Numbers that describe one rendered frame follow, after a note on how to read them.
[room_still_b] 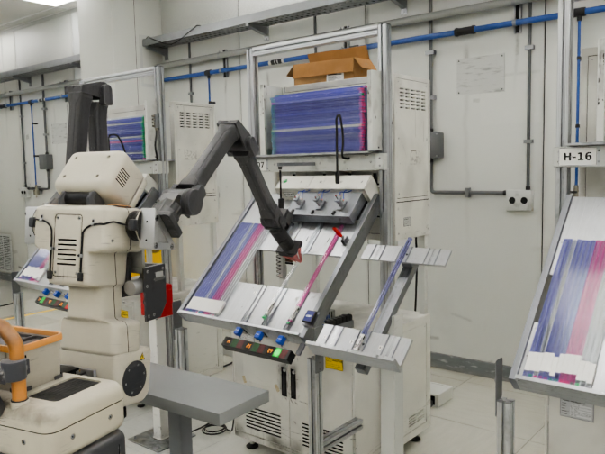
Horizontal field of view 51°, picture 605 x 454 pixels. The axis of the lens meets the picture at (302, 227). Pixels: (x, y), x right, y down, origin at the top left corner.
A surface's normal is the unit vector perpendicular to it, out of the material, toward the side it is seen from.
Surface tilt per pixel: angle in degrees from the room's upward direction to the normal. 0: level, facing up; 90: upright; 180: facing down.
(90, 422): 90
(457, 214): 90
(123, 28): 90
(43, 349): 92
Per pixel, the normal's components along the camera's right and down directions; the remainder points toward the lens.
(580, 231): -0.46, -0.65
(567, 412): -0.63, 0.09
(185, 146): 0.77, 0.04
